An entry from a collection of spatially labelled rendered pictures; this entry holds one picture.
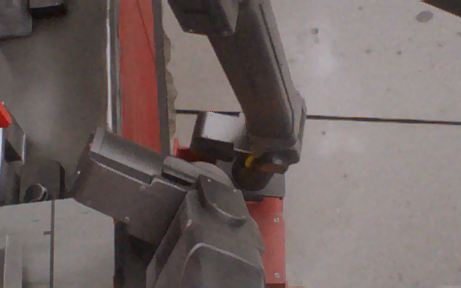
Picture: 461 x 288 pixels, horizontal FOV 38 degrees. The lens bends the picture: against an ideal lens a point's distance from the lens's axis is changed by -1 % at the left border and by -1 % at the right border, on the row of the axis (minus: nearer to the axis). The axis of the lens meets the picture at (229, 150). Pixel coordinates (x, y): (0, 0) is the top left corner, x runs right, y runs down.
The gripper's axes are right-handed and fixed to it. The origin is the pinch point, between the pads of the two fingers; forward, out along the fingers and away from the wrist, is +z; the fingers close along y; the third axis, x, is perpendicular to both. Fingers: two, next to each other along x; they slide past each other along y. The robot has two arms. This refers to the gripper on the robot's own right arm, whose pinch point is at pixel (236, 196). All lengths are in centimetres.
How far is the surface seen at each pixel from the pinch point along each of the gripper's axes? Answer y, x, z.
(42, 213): 27.1, 13.1, -20.3
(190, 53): -2, -78, 75
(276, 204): -6.7, 0.3, 0.8
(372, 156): -53, -42, 61
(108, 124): 20.8, -5.2, -9.2
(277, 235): -4.6, 8.1, -6.4
